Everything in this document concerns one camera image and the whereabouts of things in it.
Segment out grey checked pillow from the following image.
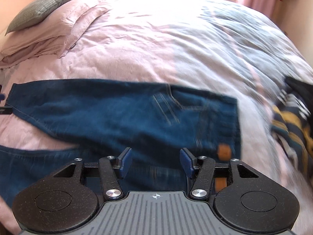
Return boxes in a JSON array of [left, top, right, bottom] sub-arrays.
[[5, 0, 71, 34]]

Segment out striped yellow navy garment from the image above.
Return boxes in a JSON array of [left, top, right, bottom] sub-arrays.
[[271, 76, 312, 178]]

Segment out pink pillow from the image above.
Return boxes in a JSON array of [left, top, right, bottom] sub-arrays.
[[1, 0, 108, 69]]

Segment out dark blue denim jeans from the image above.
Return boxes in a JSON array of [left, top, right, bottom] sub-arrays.
[[1, 79, 241, 205]]

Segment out pink grey bed duvet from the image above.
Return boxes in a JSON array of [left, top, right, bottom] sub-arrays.
[[1, 0, 312, 234]]

